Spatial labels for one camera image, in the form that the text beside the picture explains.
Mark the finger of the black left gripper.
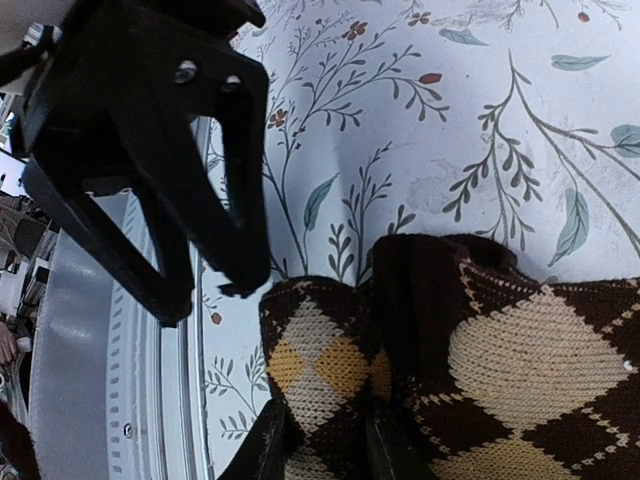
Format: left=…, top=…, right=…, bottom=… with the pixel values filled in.
left=23, top=160, right=193, bottom=328
left=134, top=109, right=270, bottom=297

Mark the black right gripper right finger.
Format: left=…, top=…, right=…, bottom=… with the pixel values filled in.
left=365, top=400, right=435, bottom=480

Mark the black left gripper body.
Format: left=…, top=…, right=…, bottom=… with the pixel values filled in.
left=21, top=1, right=268, bottom=175

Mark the brown tan argyle sock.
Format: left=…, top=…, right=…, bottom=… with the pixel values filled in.
left=259, top=234, right=639, bottom=479

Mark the floral patterned table mat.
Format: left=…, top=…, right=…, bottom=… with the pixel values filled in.
left=196, top=1, right=639, bottom=479

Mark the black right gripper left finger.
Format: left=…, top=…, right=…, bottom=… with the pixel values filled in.
left=234, top=398, right=295, bottom=480

